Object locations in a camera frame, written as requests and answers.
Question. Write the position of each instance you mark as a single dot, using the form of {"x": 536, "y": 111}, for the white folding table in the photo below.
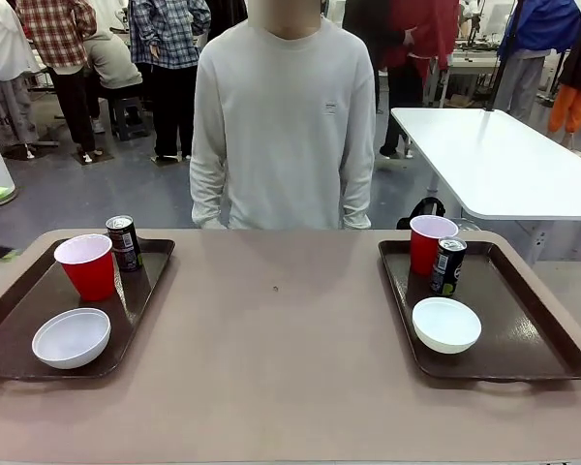
{"x": 494, "y": 160}

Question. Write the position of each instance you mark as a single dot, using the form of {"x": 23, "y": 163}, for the person in cream sweatshirt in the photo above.
{"x": 283, "y": 126}

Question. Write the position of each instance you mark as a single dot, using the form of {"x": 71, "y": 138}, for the black pole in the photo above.
{"x": 501, "y": 53}

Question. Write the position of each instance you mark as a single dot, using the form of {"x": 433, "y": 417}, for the dark plastic step stool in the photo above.
{"x": 128, "y": 118}

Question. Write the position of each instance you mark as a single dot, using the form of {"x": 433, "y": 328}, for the black Pepsi can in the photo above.
{"x": 446, "y": 269}
{"x": 126, "y": 247}

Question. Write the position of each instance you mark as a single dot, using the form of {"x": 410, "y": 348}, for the red plastic cup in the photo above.
{"x": 423, "y": 247}
{"x": 89, "y": 271}

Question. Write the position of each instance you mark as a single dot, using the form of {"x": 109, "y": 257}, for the person in blue plaid shirt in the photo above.
{"x": 172, "y": 43}

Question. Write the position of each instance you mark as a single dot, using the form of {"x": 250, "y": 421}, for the person in red jacket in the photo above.
{"x": 416, "y": 43}

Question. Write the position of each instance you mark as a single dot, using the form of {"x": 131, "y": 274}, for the figure in white garment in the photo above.
{"x": 2, "y": 48}

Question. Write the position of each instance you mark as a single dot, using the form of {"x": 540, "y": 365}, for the brown plastic tray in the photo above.
{"x": 508, "y": 310}
{"x": 24, "y": 300}

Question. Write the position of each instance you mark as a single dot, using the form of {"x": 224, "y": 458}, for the cardboard box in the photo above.
{"x": 462, "y": 101}

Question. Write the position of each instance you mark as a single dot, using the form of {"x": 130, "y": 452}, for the grey workbench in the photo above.
{"x": 474, "y": 60}

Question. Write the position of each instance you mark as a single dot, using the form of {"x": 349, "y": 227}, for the person in black clothes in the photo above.
{"x": 363, "y": 19}

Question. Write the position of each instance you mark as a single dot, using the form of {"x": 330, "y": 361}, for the black backpack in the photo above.
{"x": 423, "y": 208}

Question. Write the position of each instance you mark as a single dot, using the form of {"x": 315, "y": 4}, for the person's right forearm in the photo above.
{"x": 205, "y": 194}

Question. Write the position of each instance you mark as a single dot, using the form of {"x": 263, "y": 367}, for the person in orange trousers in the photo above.
{"x": 573, "y": 92}

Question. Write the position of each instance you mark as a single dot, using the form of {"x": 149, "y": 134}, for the seated person in grey hoodie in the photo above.
{"x": 111, "y": 63}

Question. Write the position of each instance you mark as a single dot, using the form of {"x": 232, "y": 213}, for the person in blue jacket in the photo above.
{"x": 532, "y": 43}

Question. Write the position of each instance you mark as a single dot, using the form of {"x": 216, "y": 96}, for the person's left forearm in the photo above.
{"x": 356, "y": 198}

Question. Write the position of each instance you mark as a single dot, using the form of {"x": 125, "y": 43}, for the figure in red plaid shirt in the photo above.
{"x": 58, "y": 34}

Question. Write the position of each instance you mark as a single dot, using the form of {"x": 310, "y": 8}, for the white plastic bowl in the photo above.
{"x": 445, "y": 327}
{"x": 70, "y": 339}

